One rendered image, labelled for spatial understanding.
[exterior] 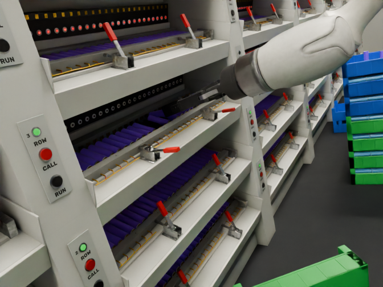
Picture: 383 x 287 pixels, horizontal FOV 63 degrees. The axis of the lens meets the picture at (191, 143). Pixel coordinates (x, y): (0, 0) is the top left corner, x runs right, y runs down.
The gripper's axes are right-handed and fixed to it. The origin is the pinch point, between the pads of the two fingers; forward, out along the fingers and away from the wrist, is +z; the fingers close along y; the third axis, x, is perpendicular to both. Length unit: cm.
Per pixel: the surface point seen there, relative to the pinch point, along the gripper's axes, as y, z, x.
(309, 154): 96, 9, -54
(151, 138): -12.8, -0.3, -3.9
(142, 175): -23.1, -4.3, -8.6
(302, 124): 96, 7, -38
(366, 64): 77, -31, -16
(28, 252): -46.8, -4.3, -8.6
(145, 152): -18.2, -2.2, -5.6
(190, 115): 3.6, 0.0, -3.6
